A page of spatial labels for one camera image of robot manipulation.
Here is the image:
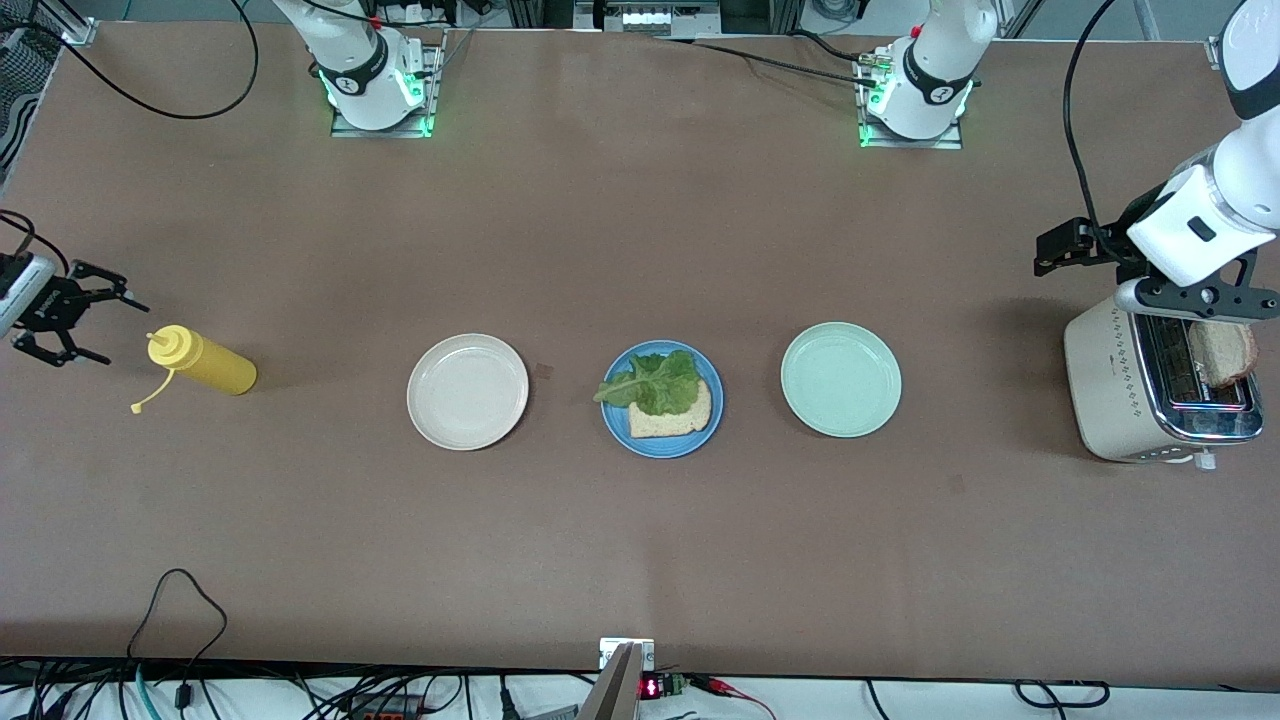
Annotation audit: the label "black base power cable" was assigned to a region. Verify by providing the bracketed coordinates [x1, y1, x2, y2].
[655, 36, 881, 89]

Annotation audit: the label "light green round plate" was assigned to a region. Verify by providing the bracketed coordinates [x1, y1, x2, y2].
[780, 321, 903, 439]

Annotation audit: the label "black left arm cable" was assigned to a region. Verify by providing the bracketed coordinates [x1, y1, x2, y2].
[1062, 0, 1126, 256]

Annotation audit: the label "thin black looped cable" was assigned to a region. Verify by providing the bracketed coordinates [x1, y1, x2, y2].
[125, 568, 229, 701]

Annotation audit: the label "yellow mustard squeeze bottle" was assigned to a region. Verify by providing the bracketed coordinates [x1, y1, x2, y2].
[130, 324, 259, 415]

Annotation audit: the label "blue round plate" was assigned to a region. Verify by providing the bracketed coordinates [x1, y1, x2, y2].
[600, 340, 725, 460]

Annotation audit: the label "beige round plate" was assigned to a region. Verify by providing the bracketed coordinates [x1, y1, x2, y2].
[406, 333, 530, 452]

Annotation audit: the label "green lettuce leaf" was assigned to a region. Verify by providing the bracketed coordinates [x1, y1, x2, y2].
[593, 349, 702, 418]

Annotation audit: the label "silver equipment box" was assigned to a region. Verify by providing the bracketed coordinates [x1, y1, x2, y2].
[575, 0, 721, 36]

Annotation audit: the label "black coiled cable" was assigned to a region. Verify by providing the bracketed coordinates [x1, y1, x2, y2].
[1014, 680, 1111, 709]

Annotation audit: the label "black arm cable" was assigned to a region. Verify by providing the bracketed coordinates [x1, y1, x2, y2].
[1062, 0, 1126, 256]
[0, 0, 261, 276]

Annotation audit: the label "red black clip leads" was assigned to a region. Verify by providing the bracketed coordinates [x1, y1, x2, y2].
[690, 675, 776, 720]

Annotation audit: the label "toasted bread slice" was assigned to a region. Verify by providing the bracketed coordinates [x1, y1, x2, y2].
[1187, 320, 1260, 390]
[627, 378, 714, 440]

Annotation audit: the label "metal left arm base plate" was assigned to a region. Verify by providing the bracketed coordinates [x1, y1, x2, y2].
[858, 40, 966, 151]

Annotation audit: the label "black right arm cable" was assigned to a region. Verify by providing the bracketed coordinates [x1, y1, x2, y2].
[0, 0, 261, 276]

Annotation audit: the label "cream two-slot toaster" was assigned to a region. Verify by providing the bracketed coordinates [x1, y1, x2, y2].
[1063, 288, 1266, 471]

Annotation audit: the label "black mesh net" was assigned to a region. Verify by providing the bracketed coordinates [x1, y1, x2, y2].
[0, 25, 63, 191]

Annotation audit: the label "grey metal camera bar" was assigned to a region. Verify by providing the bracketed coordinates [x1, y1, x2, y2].
[578, 642, 644, 720]

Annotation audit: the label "white power strip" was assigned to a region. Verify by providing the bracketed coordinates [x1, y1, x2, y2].
[380, 0, 471, 26]

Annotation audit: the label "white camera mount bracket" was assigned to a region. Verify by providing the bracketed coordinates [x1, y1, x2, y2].
[599, 638, 656, 671]

